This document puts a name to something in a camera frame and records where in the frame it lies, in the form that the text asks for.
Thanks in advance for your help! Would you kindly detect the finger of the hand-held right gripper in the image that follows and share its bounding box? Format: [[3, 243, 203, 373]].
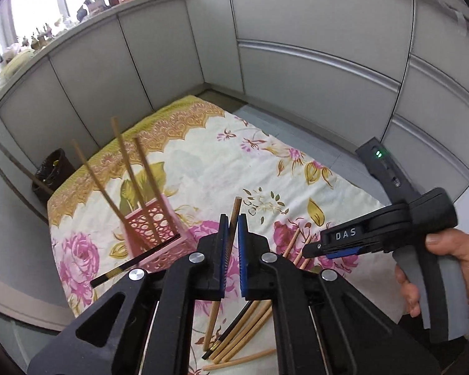
[[302, 241, 361, 260]]

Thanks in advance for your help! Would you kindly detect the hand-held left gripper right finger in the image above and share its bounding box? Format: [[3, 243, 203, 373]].
[[237, 214, 443, 375]]

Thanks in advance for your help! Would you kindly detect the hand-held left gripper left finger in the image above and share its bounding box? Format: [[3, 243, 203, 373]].
[[27, 213, 230, 375]]

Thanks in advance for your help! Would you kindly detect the pink perforated utensil holder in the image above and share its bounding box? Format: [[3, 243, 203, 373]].
[[119, 194, 199, 275]]

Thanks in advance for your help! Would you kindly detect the light wooden chopstick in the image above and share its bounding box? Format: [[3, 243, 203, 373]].
[[72, 139, 126, 223], [134, 137, 176, 239], [110, 116, 151, 248], [203, 197, 243, 352]]

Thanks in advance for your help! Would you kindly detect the black chopstick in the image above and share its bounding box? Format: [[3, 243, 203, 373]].
[[91, 234, 181, 288], [201, 305, 255, 360]]

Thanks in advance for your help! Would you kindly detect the floral printed cloth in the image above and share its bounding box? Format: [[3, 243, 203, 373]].
[[47, 94, 411, 375]]

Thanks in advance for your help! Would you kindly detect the black trash bin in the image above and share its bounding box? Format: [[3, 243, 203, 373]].
[[32, 148, 77, 206]]

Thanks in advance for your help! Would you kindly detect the wooden broom stick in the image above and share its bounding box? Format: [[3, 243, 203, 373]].
[[32, 180, 54, 196]]

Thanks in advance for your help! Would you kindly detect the row of small plant vases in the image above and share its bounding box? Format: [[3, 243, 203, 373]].
[[18, 21, 69, 49]]

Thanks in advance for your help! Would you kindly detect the kitchen window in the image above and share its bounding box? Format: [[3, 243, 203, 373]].
[[0, 0, 120, 71]]

